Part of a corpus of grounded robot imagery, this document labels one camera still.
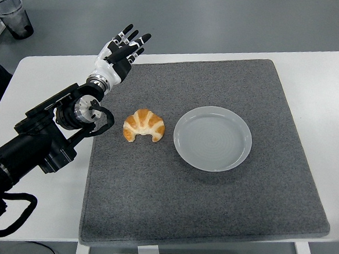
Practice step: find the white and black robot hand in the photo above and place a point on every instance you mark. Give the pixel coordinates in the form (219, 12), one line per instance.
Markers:
(107, 67)

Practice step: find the white table bracket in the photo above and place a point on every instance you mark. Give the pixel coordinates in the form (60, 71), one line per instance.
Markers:
(147, 250)

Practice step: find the grey felt mat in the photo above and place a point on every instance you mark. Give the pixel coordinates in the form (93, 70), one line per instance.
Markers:
(192, 204)

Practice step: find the grey round plate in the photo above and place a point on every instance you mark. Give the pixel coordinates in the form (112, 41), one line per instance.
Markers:
(212, 141)

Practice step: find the bin with black bag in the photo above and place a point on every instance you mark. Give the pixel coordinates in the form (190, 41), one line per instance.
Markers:
(16, 21)

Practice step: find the golden croissant bread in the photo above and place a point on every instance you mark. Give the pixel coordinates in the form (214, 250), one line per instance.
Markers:
(143, 123)

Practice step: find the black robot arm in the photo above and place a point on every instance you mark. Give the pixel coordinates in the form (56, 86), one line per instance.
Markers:
(28, 142)

